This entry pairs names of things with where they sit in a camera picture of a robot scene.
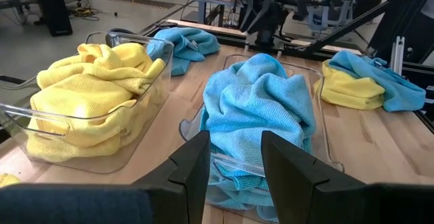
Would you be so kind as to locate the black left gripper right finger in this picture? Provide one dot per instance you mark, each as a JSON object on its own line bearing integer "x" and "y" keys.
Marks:
{"x": 295, "y": 190}

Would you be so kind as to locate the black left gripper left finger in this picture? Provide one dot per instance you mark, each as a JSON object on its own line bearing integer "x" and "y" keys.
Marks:
{"x": 186, "y": 183}

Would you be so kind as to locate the yellow microfiber towel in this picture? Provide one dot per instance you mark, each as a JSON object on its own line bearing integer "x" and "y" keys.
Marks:
{"x": 352, "y": 90}
{"x": 6, "y": 180}
{"x": 68, "y": 149}
{"x": 112, "y": 64}
{"x": 74, "y": 96}

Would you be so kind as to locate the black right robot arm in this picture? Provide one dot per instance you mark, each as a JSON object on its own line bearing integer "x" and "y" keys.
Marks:
{"x": 271, "y": 20}

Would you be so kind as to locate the clear plastic basket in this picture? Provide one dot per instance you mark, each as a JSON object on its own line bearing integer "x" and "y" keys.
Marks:
{"x": 325, "y": 142}
{"x": 51, "y": 129}

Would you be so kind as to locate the dark round table-edge device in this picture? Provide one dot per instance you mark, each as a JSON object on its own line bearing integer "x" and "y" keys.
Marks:
{"x": 115, "y": 35}

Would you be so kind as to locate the black computer tower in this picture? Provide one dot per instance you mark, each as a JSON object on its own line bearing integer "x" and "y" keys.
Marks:
{"x": 56, "y": 10}

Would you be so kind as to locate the silver aluminium bracket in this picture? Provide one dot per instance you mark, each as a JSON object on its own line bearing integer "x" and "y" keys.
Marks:
{"x": 397, "y": 54}

